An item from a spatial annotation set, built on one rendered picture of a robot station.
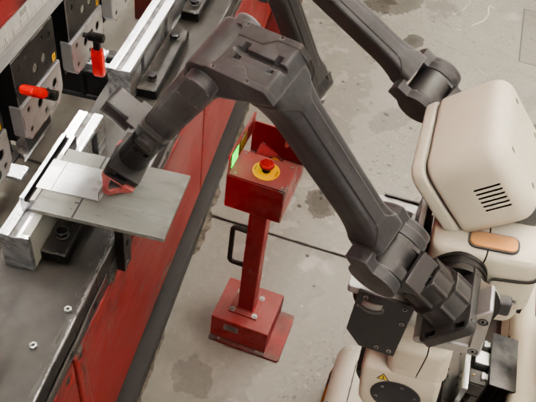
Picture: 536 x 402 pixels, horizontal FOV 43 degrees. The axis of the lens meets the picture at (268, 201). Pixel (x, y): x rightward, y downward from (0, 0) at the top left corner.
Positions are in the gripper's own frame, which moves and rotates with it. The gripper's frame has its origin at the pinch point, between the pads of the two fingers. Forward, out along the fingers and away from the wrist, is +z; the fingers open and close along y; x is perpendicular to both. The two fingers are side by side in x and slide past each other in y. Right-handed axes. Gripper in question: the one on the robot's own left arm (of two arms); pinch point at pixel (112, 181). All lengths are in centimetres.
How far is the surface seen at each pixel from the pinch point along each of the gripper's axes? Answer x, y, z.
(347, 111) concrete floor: 93, -172, 68
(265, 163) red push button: 32.7, -36.5, 5.7
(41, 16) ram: -26.0, -1.3, -24.2
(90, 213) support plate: -0.6, 7.9, 2.0
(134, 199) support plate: 5.2, 2.0, -1.2
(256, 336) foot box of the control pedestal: 73, -31, 65
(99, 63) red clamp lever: -14.4, -13.9, -11.4
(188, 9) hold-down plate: -1, -85, 16
